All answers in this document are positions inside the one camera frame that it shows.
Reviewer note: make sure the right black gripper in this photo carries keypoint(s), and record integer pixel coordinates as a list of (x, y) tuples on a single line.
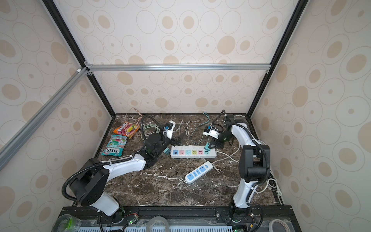
[(217, 142)]

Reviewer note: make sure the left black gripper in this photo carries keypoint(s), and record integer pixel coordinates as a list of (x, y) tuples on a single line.
[(173, 142)]

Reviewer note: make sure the long multicolour power strip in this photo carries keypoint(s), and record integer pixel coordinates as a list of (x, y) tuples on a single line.
[(189, 152)]

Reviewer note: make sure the teal charger with teal cable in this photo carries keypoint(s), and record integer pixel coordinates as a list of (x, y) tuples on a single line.
[(194, 143)]

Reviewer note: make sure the short blue power strip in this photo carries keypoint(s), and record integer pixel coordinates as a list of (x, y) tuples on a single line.
[(198, 172)]

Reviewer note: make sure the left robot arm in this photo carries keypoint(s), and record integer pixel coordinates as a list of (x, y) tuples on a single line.
[(87, 185)]

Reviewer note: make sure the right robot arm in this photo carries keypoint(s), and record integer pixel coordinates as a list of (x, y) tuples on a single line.
[(254, 165)]

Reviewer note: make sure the teal charger cube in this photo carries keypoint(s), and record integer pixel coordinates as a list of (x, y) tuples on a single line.
[(167, 151)]

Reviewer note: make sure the orange candy bag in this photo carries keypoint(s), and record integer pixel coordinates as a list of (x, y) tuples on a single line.
[(127, 129)]

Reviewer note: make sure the green Fox's candy bag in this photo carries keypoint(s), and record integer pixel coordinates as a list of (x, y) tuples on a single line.
[(115, 146)]

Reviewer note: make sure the tape roll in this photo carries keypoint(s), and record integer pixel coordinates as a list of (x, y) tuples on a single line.
[(278, 225)]

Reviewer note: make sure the clear plastic cup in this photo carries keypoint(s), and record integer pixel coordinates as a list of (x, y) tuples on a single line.
[(67, 223)]

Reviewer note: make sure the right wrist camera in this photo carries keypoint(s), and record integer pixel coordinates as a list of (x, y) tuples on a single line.
[(211, 131)]

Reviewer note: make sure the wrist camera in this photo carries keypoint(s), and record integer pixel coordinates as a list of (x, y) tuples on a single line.
[(169, 129), (211, 131)]

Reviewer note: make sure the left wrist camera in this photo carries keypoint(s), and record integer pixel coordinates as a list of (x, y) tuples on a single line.
[(169, 129)]

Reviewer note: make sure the silver aluminium rail back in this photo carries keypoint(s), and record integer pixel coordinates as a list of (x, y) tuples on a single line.
[(129, 68)]

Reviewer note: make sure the silver aluminium rail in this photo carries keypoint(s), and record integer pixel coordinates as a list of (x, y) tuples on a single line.
[(129, 68), (23, 135)]

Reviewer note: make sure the silver aluminium rail left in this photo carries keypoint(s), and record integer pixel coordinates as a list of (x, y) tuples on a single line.
[(23, 135)]

